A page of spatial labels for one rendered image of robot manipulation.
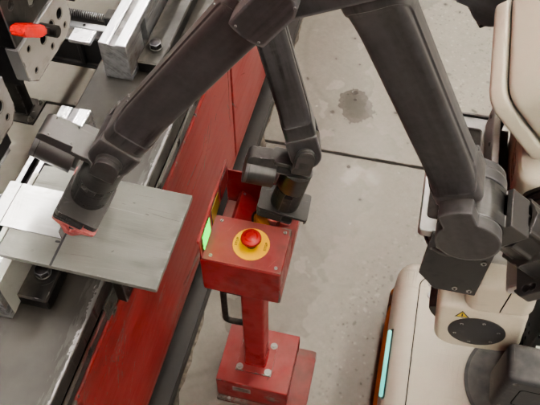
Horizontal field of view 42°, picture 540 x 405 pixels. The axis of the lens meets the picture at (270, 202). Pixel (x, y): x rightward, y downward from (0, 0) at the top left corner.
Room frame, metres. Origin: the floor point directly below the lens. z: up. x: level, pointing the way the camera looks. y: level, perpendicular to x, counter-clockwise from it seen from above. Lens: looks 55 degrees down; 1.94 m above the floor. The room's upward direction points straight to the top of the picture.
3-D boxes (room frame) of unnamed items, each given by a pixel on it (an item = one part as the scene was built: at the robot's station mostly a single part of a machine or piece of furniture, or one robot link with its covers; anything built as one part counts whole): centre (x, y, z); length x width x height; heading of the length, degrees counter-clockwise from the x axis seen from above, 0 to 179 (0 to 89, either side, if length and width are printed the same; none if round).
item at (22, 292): (0.68, 0.35, 0.89); 0.30 x 0.05 x 0.03; 166
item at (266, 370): (0.77, 0.04, 0.13); 0.10 x 0.10 x 0.01; 77
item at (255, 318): (0.77, 0.04, 0.39); 0.05 x 0.05 x 0.54; 77
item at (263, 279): (0.77, 0.04, 0.75); 0.20 x 0.16 x 0.18; 167
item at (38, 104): (1.78, 0.91, 0.01); 0.12 x 0.12 x 0.03; 76
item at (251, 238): (0.72, 0.04, 0.79); 0.04 x 0.04 x 0.04
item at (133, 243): (0.62, 0.28, 1.00); 0.26 x 0.18 x 0.01; 76
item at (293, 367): (0.76, 0.01, 0.06); 0.25 x 0.20 x 0.12; 77
